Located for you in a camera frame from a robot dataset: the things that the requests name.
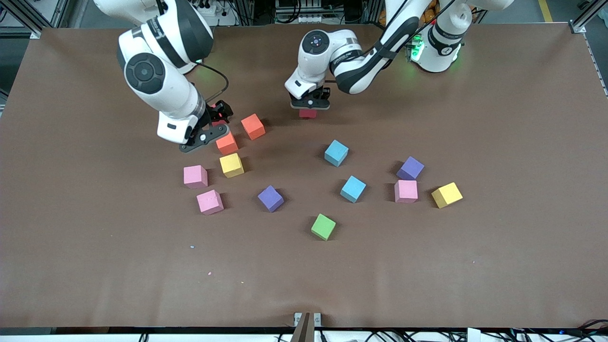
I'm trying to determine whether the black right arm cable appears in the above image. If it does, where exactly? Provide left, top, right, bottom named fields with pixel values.
left=195, top=62, right=229, bottom=105

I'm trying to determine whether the orange packets pile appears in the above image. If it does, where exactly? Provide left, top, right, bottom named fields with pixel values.
left=379, top=0, right=440, bottom=24

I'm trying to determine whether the yellow foam cube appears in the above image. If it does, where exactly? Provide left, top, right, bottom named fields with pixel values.
left=431, top=182, right=464, bottom=209
left=219, top=152, right=245, bottom=179

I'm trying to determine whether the aluminium frame post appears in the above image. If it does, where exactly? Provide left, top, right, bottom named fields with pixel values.
left=365, top=0, right=383, bottom=24
left=236, top=0, right=255, bottom=26

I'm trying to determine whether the green foam cube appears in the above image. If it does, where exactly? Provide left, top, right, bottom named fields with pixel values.
left=311, top=213, right=337, bottom=241

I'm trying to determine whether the white rack device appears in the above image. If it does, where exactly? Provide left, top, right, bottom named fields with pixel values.
left=275, top=0, right=329, bottom=24

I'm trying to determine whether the aluminium table side rail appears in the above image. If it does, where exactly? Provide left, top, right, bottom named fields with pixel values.
left=583, top=32, right=608, bottom=98

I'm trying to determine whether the brown paper table cover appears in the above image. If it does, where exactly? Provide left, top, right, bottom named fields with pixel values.
left=0, top=23, right=608, bottom=329

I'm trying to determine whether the aluminium corner frame beam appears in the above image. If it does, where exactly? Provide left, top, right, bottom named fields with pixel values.
left=9, top=0, right=54, bottom=39
left=571, top=0, right=608, bottom=34

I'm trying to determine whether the metal table edge bracket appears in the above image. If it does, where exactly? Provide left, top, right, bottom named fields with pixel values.
left=293, top=312, right=322, bottom=342

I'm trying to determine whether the orange foam cube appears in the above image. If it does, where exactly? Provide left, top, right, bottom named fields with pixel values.
left=216, top=132, right=239, bottom=156
left=240, top=113, right=266, bottom=141

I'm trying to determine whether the blue foam cube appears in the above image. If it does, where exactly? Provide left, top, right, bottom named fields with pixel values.
left=340, top=175, right=367, bottom=204
left=324, top=139, right=350, bottom=168

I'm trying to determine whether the purple foam cube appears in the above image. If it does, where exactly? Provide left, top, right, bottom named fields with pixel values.
left=257, top=185, right=285, bottom=213
left=397, top=156, right=425, bottom=181

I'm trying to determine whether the pink foam cube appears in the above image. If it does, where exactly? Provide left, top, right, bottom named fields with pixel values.
left=394, top=180, right=419, bottom=204
left=196, top=189, right=225, bottom=216
left=183, top=165, right=209, bottom=190

